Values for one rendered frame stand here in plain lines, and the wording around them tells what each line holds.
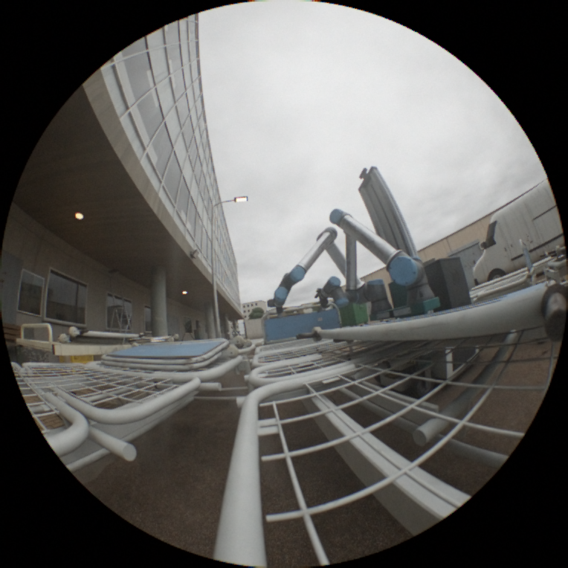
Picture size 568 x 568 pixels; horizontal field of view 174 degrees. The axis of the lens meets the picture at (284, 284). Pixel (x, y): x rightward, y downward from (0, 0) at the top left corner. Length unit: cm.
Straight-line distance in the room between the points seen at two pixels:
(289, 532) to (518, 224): 778
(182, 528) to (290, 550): 32
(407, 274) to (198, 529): 132
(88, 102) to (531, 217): 982
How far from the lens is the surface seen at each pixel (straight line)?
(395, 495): 22
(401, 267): 101
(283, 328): 165
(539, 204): 782
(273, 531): 71
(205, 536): 75
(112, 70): 482
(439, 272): 146
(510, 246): 758
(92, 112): 341
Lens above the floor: 61
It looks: 14 degrees up
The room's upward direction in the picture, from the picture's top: 9 degrees counter-clockwise
